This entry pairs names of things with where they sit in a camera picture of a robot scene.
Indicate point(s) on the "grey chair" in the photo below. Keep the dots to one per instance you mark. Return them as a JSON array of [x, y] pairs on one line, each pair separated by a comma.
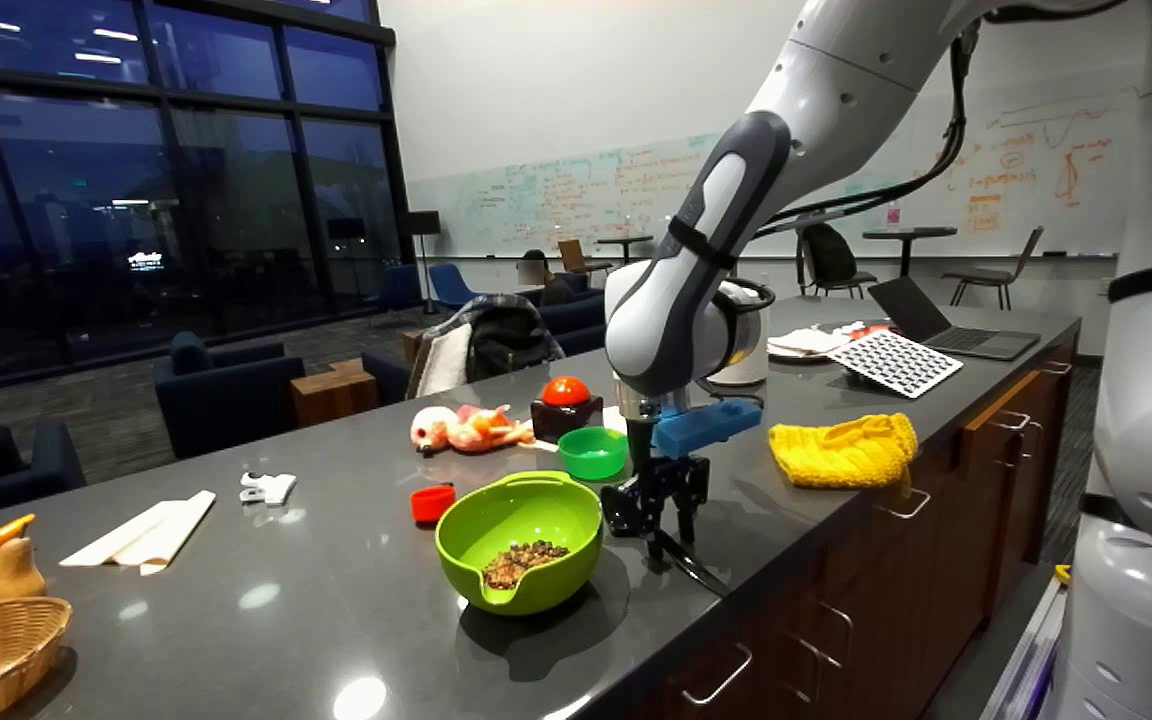
[[998, 273]]

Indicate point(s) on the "red ball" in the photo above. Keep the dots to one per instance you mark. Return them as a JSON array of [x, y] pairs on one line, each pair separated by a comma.
[[567, 388]]

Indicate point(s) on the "dark laptop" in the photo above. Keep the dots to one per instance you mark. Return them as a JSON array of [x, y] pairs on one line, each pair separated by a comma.
[[959, 334]]

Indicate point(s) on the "orange white plush toy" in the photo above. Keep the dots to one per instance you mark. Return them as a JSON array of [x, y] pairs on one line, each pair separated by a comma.
[[468, 431]]

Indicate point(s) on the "white keyboard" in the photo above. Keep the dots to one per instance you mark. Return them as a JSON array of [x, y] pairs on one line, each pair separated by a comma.
[[898, 360]]

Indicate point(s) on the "white paper scrap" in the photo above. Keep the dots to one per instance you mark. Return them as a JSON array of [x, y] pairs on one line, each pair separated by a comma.
[[613, 420]]

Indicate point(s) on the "grey folded cart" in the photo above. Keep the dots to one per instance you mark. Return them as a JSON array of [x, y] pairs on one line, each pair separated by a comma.
[[496, 340]]

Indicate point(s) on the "small green cup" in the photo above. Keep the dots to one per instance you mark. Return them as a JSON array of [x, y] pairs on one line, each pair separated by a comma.
[[592, 457]]

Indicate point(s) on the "white round container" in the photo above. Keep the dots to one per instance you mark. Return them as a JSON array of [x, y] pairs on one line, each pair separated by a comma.
[[742, 334]]

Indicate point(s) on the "white papers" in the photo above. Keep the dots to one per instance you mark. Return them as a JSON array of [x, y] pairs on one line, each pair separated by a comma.
[[801, 347]]

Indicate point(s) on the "round cafe table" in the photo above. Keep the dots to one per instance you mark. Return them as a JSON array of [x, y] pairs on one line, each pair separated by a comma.
[[910, 236]]

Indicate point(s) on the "seated person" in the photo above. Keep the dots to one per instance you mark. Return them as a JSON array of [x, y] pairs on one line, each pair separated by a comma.
[[542, 273]]

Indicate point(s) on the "dark blue armchair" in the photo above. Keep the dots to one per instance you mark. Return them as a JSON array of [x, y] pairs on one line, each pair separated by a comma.
[[222, 401], [3, 464]]

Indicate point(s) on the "small red object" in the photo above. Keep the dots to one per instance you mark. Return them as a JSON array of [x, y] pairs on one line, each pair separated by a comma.
[[432, 507]]

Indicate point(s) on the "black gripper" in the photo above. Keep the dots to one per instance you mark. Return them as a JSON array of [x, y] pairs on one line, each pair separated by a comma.
[[674, 479]]

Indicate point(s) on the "wall whiteboard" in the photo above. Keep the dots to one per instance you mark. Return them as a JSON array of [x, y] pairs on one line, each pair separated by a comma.
[[562, 192]]

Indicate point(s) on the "black chair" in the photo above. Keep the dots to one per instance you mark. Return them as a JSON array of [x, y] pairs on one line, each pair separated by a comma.
[[826, 258]]

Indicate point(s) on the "yellow knitted cloth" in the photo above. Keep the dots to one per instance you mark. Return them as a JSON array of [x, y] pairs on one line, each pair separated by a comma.
[[840, 452]]

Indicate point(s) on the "crumpled white paper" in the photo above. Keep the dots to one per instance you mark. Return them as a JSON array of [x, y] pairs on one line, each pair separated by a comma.
[[266, 491]]

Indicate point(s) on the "white folded paper strips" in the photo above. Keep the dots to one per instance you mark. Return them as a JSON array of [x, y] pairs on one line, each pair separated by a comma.
[[143, 532]]

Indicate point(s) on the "brown beans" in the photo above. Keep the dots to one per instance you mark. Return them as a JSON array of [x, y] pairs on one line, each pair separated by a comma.
[[521, 561]]

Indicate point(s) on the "lime green bowl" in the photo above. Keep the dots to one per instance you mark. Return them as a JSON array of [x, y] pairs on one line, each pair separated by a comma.
[[468, 532]]

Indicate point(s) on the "cardboard box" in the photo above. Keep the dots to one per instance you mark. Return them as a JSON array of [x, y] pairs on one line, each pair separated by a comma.
[[334, 394]]

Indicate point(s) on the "blue chair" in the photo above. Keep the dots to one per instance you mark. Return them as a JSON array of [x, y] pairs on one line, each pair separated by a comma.
[[455, 285]]

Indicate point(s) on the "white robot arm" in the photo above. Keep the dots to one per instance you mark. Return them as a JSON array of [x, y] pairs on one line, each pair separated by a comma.
[[789, 121]]

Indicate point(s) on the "brown cone shaped object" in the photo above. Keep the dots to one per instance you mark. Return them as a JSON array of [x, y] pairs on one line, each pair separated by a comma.
[[8, 576]]

